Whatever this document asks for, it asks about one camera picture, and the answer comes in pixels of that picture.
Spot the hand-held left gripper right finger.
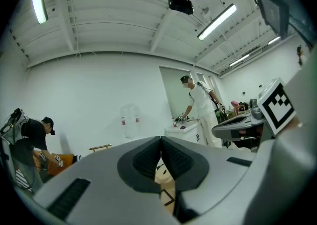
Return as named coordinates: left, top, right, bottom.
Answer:
left=161, top=136, right=257, bottom=225

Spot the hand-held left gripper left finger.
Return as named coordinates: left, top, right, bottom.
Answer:
left=33, top=135, right=179, bottom=225

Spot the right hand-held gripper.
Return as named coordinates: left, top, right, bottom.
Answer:
left=211, top=77, right=298, bottom=140

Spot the pink bag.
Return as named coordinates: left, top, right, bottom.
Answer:
left=230, top=100, right=240, bottom=115

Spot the wooden chair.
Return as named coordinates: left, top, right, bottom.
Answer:
left=235, top=104, right=250, bottom=115

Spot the white cabinet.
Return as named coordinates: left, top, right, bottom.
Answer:
left=164, top=121, right=208, bottom=146

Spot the clear plastic bottle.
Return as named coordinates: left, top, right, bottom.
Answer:
left=130, top=105, right=141, bottom=138
left=119, top=106, right=132, bottom=139

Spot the long ceiling light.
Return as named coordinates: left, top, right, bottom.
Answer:
left=229, top=54, right=250, bottom=67
left=31, top=0, right=49, bottom=24
left=267, top=36, right=282, bottom=46
left=197, top=3, right=237, bottom=41

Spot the dark box device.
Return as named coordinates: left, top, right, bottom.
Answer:
left=247, top=0, right=290, bottom=39

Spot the black head-mounted camera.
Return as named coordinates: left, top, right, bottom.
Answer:
left=167, top=0, right=194, bottom=15

